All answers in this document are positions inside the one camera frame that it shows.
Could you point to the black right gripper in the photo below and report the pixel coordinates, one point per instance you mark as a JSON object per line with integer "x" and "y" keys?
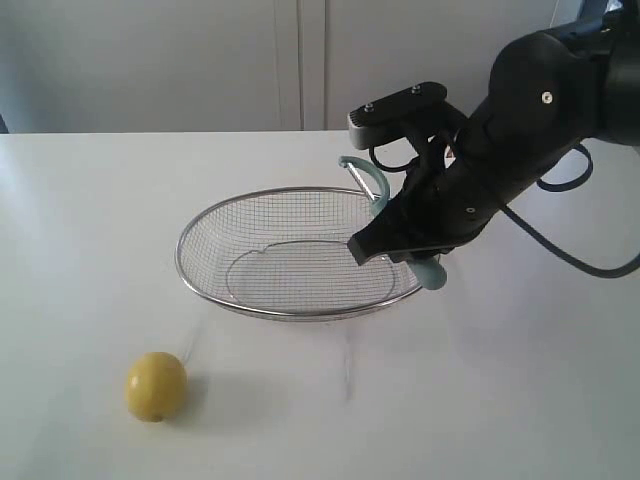
{"x": 451, "y": 191}

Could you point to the teal handled vegetable peeler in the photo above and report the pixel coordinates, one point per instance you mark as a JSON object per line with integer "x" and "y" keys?
{"x": 430, "y": 274}

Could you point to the yellow lemon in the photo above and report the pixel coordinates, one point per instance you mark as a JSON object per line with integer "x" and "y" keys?
{"x": 156, "y": 387}

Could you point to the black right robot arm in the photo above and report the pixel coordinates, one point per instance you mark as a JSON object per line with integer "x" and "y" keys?
{"x": 548, "y": 91}

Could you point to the white cabinet doors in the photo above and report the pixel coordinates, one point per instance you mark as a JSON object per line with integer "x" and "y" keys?
{"x": 146, "y": 66}

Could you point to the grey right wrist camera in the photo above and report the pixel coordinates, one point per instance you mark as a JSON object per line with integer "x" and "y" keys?
{"x": 379, "y": 122}

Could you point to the metal wire mesh basket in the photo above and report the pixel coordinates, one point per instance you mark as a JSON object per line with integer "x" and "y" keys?
{"x": 282, "y": 254}

